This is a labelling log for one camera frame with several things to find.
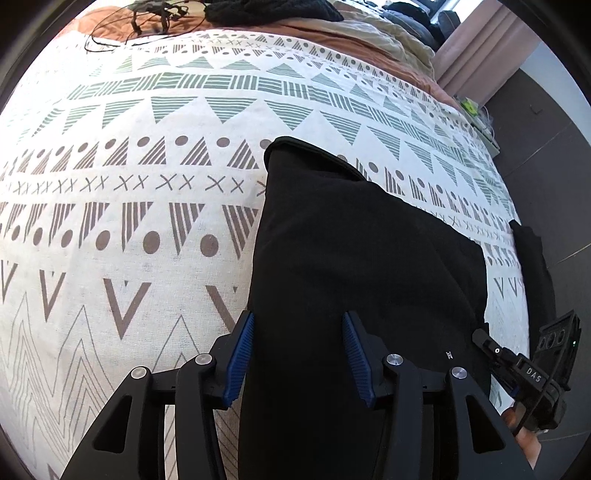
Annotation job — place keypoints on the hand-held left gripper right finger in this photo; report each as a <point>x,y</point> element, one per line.
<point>358,364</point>

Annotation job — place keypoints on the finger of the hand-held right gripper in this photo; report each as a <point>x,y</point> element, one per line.
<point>494,348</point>
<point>508,381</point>

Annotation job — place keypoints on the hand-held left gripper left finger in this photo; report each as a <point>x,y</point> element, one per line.
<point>238,364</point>

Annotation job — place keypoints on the large black garment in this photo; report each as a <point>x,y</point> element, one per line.
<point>346,254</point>

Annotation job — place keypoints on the dark blue clothes pile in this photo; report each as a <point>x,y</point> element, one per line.
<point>415,21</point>

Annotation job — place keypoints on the person's right hand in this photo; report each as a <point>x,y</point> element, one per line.
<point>528,443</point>

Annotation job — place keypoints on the dark cloth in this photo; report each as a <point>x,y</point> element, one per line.
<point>533,267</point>

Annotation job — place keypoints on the white geometric patterned blanket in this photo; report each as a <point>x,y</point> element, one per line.
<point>138,207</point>

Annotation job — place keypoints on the white power strip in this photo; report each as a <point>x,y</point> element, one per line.
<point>487,131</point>

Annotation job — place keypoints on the green packet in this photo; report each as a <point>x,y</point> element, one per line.
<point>469,106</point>

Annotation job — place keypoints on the brown bed sheet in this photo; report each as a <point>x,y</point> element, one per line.
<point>392,69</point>

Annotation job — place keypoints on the pink curtain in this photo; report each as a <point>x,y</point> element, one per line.
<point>485,41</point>

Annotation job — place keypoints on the beige duvet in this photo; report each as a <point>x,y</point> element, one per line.
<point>388,37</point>

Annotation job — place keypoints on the black knit sweater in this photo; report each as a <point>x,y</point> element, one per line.
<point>272,9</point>

